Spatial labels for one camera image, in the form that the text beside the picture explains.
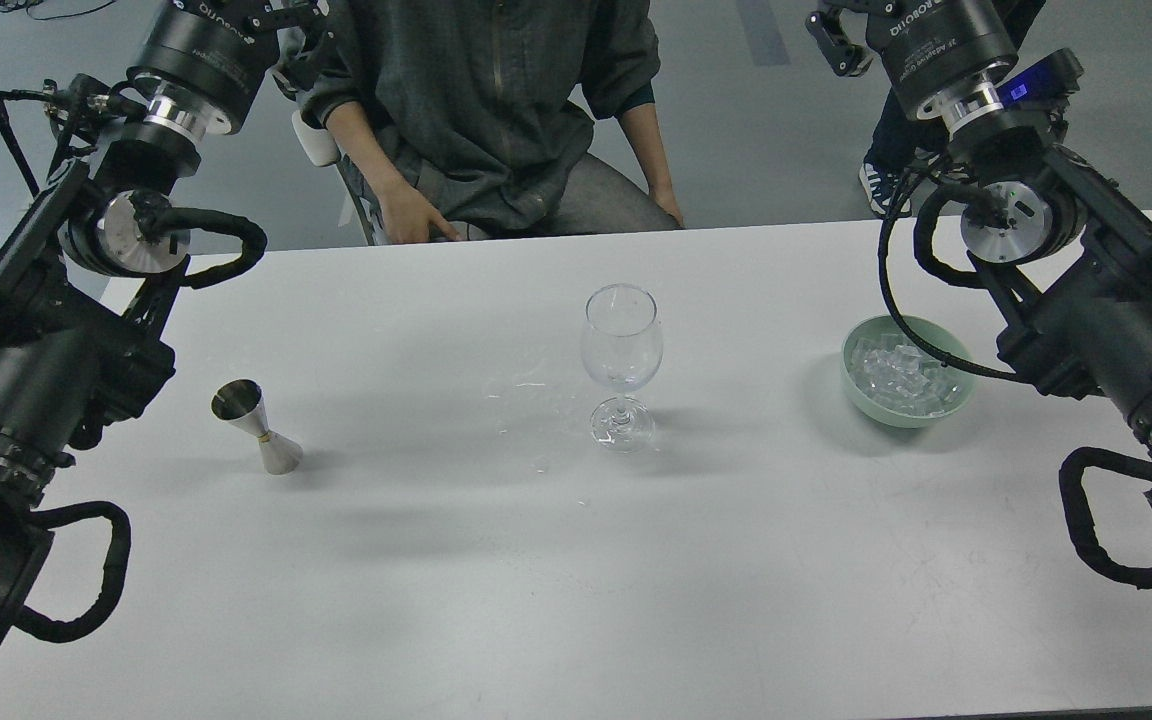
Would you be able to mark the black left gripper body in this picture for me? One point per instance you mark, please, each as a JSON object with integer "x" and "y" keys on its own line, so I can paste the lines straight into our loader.
{"x": 210, "y": 57}

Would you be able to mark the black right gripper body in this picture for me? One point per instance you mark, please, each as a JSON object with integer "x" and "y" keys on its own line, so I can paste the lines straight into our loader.
{"x": 932, "y": 46}

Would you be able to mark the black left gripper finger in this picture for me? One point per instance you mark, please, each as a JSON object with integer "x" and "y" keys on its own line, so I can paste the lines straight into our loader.
{"x": 307, "y": 43}

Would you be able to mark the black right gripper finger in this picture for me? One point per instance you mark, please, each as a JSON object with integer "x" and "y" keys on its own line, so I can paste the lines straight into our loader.
{"x": 824, "y": 24}

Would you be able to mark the steel cocktail jigger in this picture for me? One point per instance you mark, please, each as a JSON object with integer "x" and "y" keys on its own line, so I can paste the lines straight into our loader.
{"x": 241, "y": 404}

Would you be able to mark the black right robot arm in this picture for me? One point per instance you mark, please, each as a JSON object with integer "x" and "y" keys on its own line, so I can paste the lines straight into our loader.
{"x": 1065, "y": 257}

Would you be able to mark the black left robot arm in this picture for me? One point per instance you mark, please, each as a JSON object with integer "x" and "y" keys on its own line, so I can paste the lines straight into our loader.
{"x": 90, "y": 274}

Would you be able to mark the clear ice cubes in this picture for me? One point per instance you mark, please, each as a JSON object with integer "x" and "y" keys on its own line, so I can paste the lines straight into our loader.
{"x": 895, "y": 374}

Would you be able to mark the clear wine glass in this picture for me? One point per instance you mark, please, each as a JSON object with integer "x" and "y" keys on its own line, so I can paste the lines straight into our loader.
{"x": 622, "y": 349}

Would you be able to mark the white office chair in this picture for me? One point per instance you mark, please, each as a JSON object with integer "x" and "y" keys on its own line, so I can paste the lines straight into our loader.
{"x": 323, "y": 151}

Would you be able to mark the white sneaker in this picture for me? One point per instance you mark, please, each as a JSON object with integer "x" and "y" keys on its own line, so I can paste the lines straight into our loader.
{"x": 881, "y": 186}

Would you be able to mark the seated person in grey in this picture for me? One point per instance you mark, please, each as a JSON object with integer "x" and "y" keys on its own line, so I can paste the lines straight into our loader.
{"x": 508, "y": 118}

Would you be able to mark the green bowl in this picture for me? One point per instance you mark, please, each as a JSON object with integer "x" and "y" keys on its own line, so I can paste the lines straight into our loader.
{"x": 872, "y": 327}

